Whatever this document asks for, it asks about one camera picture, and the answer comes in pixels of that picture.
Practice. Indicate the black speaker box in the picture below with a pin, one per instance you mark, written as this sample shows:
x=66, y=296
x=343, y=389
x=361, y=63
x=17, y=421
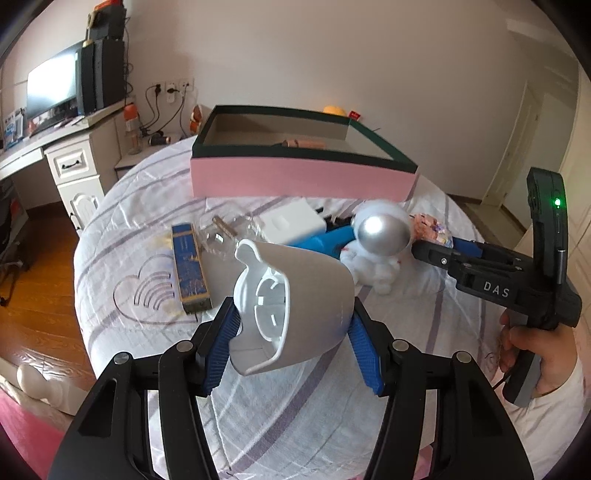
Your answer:
x=106, y=21

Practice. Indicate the orange cap bottle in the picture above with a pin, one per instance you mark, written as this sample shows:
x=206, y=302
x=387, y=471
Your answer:
x=132, y=128

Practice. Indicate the black computer tower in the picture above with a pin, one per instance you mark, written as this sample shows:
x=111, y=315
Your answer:
x=99, y=74

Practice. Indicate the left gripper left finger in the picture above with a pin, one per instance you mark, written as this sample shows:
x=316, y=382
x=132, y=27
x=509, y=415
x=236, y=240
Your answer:
x=109, y=436

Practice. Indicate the orange octopus plush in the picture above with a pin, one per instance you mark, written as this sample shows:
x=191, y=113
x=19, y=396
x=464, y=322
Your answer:
x=335, y=110

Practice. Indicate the clear plastic bottle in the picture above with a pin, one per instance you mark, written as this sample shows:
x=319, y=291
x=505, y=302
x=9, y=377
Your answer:
x=219, y=235

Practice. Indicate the white power adapter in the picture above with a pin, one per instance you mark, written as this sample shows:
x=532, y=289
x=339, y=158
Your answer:
x=291, y=223

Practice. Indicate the person right hand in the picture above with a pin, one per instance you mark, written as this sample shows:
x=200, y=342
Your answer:
x=556, y=348

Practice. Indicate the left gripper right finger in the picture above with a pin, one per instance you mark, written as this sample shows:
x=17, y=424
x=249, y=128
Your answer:
x=474, y=436

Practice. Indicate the rose gold metal cup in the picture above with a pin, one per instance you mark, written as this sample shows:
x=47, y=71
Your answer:
x=303, y=144

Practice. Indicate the black computer monitor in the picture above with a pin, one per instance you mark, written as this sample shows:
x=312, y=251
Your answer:
x=52, y=90

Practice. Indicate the blue gold long box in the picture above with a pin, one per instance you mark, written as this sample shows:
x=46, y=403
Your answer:
x=192, y=286

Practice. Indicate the white plastic cone device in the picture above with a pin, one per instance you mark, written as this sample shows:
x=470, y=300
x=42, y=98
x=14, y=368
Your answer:
x=294, y=305

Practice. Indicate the pink green storage box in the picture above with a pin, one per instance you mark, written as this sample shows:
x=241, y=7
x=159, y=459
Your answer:
x=238, y=154

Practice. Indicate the white desk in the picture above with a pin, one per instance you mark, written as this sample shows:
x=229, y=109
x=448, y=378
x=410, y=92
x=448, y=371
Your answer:
x=81, y=157

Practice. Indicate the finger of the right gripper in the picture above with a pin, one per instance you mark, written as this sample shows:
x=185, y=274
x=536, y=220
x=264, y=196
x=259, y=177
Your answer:
x=474, y=251
x=437, y=255

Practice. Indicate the black hair clip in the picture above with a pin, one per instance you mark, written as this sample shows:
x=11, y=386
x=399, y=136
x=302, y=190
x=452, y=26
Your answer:
x=334, y=222

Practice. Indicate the pink donut brick model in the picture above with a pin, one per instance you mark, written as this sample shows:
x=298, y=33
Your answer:
x=428, y=228

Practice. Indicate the blue plastic case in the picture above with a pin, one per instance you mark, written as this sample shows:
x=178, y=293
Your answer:
x=329, y=243

